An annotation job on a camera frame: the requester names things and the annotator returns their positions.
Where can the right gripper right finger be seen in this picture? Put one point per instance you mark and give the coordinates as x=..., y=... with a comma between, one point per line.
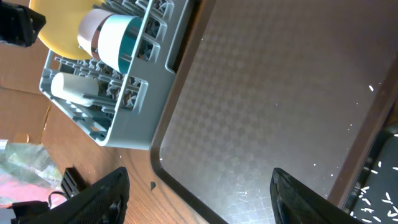
x=295, y=203

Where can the dark brown serving tray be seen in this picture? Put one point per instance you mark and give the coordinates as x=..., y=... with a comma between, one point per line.
x=274, y=83

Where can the pink white bowl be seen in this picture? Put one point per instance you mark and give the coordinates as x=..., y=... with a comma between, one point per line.
x=89, y=30

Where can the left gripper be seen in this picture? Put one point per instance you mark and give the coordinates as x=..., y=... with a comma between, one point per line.
x=20, y=25

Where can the light blue bowl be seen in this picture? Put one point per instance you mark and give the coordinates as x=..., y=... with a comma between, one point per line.
x=113, y=41

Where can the spilled rice waste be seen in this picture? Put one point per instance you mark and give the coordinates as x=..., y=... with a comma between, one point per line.
x=377, y=202

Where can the black waste tray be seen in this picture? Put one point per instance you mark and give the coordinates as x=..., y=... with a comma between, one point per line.
x=381, y=138

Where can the grey plastic dish rack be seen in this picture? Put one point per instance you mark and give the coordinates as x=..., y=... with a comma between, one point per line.
x=127, y=109

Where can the yellow round plate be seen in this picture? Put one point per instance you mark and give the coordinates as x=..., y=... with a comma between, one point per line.
x=63, y=18

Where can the white cup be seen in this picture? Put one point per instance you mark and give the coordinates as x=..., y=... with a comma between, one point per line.
x=71, y=88

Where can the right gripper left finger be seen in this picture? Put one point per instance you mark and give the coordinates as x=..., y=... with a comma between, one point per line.
x=105, y=201

